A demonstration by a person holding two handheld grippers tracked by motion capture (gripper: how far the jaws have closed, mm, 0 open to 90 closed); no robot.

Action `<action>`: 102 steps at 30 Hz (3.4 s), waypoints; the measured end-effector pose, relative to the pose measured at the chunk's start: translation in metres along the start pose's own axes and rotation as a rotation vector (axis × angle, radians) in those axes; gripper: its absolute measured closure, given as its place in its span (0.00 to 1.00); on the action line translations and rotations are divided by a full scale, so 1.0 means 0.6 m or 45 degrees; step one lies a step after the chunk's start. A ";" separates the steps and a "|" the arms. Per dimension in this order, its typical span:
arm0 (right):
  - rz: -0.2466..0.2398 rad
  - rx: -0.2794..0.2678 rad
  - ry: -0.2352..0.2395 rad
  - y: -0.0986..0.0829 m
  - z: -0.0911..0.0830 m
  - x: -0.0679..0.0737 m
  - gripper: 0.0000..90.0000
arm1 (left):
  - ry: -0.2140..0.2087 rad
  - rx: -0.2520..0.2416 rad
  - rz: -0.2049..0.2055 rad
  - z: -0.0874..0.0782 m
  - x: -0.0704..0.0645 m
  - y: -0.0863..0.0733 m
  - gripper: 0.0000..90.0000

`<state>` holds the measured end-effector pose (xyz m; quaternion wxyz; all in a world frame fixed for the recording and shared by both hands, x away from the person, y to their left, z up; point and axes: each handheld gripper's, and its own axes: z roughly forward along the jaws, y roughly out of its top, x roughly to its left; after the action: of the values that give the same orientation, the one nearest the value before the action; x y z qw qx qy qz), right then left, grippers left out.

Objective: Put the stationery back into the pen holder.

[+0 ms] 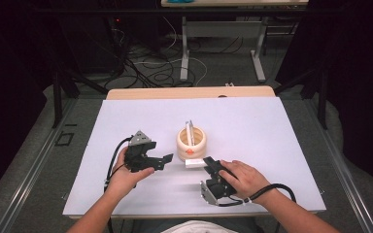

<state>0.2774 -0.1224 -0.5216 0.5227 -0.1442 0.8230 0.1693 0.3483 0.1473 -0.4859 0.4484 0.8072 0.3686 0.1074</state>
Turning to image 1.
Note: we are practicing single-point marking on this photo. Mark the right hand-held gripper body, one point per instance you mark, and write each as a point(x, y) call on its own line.
point(217, 191)

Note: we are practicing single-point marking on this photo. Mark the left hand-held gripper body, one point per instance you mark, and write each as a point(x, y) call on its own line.
point(137, 155)

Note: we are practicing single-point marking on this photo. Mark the short white tube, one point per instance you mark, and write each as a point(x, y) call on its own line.
point(195, 163)

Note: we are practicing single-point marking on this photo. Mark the cream ribbed pen holder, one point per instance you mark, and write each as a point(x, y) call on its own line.
point(191, 150)

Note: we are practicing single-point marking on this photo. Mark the person's left hand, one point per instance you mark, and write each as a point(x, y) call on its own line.
point(128, 179)

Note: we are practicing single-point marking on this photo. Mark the person's right hand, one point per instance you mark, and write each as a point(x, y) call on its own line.
point(247, 181)

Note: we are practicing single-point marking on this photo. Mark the person's white shirt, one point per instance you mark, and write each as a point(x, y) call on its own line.
point(197, 228)

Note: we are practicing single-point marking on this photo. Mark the white table mat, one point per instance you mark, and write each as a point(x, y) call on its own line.
point(255, 136)

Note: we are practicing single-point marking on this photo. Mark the light wooden table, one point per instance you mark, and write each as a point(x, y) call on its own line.
point(162, 93)

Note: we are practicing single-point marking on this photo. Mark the white power strip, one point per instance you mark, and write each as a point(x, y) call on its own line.
point(229, 84)

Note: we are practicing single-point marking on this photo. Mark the black metal stand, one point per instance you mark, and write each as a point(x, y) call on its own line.
point(321, 97)
point(57, 97)

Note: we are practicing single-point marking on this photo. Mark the dark cabinet with red light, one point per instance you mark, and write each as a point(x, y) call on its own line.
point(90, 42)

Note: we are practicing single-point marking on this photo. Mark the desk with grey metal legs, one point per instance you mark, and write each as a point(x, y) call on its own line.
point(223, 29)

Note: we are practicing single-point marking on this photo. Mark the teal object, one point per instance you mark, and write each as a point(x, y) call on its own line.
point(179, 1)

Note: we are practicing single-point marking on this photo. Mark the grey metal floor rail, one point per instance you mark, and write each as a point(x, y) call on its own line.
point(346, 181)
point(29, 181)

